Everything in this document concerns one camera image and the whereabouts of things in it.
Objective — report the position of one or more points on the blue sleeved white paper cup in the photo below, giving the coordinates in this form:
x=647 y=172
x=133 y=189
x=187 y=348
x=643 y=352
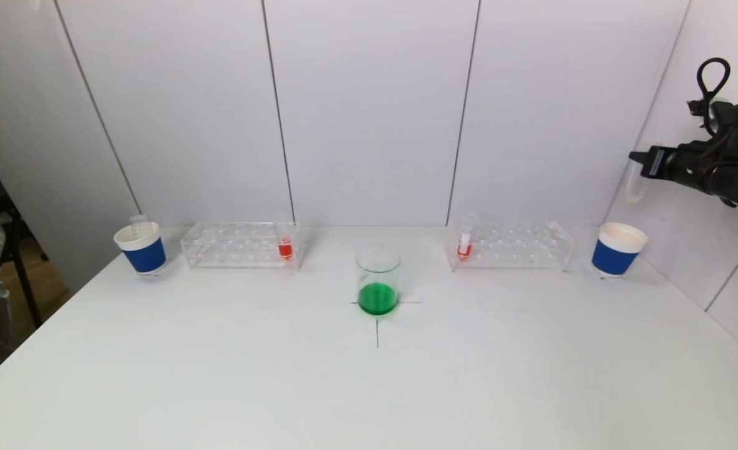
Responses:
x=613 y=257
x=146 y=256

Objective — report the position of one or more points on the clear glass beaker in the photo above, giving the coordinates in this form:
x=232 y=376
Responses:
x=378 y=299

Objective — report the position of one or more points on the yellow pigment test tube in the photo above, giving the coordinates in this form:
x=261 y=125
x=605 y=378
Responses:
x=635 y=184

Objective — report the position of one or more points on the red pigment tube white label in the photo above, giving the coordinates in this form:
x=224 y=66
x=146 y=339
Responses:
x=464 y=250

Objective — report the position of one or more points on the black chair legs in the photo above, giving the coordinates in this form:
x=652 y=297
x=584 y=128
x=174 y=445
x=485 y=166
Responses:
x=26 y=284

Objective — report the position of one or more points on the red pigment test tube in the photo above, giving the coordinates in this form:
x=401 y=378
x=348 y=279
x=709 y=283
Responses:
x=286 y=250

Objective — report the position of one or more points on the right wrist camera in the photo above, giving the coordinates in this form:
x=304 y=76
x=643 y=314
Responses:
x=713 y=112

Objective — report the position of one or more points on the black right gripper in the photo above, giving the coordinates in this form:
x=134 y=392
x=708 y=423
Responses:
x=655 y=164

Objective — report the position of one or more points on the blue stained plastic test tube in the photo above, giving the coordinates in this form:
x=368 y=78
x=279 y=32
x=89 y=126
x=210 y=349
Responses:
x=139 y=225

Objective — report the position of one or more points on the clear acrylic test tube rack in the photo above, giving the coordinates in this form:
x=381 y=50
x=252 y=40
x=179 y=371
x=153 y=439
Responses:
x=513 y=247
x=237 y=247

